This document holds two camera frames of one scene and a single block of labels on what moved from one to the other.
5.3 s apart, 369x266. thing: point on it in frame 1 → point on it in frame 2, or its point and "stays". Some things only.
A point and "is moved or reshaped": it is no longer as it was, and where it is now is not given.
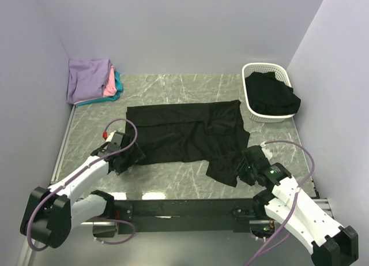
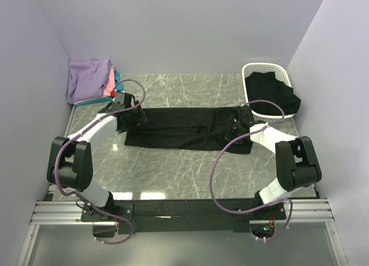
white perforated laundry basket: x=281 y=74 stays
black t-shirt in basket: x=268 y=94 stays
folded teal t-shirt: x=119 y=90 stays
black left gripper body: x=130 y=157 → x=134 y=119
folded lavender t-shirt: x=86 y=79 stays
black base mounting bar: x=172 y=216 stays
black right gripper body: x=245 y=173 → x=233 y=131
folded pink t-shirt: x=110 y=89 stays
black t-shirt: x=189 y=132 is moved or reshaped
